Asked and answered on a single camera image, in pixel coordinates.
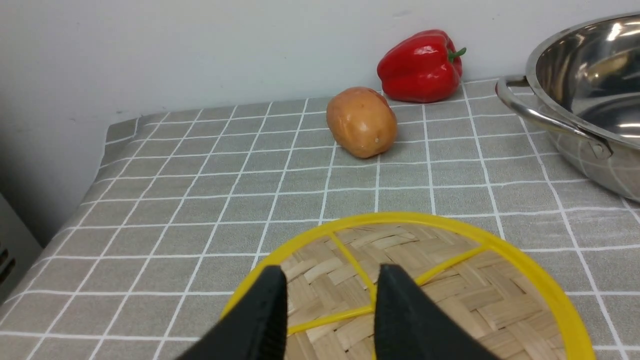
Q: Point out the bamboo steamer lid yellow rim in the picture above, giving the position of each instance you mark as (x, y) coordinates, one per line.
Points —
(495, 292)

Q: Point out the red bell pepper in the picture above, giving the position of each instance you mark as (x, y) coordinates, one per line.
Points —
(424, 68)

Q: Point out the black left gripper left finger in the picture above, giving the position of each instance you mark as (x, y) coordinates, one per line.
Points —
(255, 328)

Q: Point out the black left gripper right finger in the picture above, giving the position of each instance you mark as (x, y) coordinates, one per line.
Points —
(408, 325)

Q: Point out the stainless steel pot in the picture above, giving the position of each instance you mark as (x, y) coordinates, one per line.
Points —
(582, 85)

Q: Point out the grey checkered tablecloth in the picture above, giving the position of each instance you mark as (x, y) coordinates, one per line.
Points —
(196, 199)

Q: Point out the brown potato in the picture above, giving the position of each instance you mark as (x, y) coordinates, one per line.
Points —
(362, 121)

